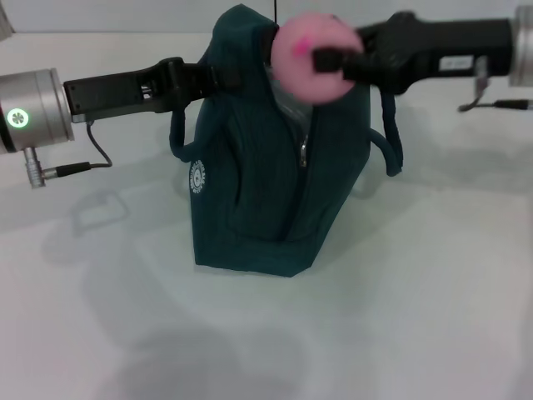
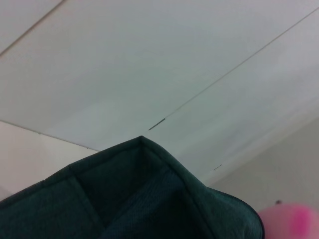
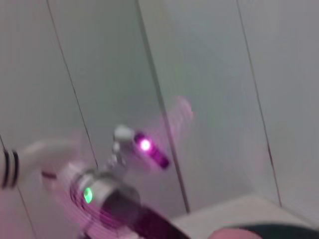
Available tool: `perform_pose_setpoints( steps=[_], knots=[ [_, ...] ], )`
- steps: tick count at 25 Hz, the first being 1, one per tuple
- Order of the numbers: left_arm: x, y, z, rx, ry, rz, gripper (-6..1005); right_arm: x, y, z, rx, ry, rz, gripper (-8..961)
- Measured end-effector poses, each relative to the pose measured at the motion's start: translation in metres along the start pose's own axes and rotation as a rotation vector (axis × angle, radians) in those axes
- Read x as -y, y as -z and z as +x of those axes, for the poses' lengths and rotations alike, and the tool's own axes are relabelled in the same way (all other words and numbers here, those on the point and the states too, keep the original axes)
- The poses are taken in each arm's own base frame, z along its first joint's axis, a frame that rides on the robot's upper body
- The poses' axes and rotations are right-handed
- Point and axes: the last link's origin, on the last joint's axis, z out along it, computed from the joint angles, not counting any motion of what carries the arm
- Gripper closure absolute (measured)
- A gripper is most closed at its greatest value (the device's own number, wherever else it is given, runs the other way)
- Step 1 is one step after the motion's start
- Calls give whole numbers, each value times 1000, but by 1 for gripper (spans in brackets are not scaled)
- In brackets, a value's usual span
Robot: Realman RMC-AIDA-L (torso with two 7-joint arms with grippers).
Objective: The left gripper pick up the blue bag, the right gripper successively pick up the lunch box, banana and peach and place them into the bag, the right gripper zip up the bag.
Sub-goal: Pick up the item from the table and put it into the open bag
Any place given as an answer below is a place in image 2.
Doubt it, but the dark teal insulated lunch bag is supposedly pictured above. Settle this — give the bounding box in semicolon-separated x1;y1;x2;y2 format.
0;135;265;239

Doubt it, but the pink toy peach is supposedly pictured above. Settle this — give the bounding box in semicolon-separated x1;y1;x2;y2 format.
258;202;319;239

